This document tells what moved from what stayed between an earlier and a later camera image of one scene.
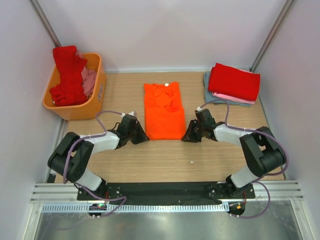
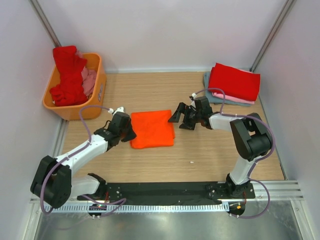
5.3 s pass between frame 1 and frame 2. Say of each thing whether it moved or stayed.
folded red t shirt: stayed
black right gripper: moved
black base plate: stayed
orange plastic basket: stayed
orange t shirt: moved
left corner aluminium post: stayed
